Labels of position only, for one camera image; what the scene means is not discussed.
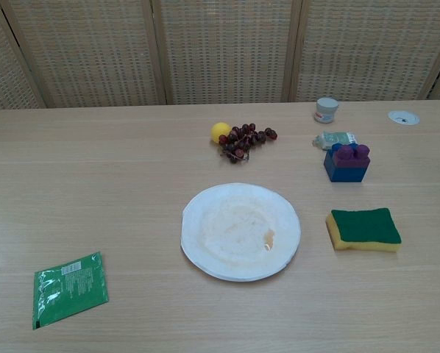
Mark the white round plate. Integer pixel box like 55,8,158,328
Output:
180,182,302,283

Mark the yellow green sponge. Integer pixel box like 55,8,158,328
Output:
324,207,403,254

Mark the bunch of red grapes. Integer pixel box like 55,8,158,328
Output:
218,123,279,165

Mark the yellow lemon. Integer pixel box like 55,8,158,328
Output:
210,121,232,144

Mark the crumpled green white packet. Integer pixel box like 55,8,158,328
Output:
313,131,360,151

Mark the small white jar grey lid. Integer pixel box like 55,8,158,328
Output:
313,96,341,124

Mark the woven rattan folding screen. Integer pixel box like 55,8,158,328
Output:
0,0,440,115

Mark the blue and purple toy block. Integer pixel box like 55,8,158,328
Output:
323,143,371,184

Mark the green foil sachet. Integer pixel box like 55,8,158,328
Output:
32,251,110,331

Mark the round silver table grommet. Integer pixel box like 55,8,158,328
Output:
387,110,420,126

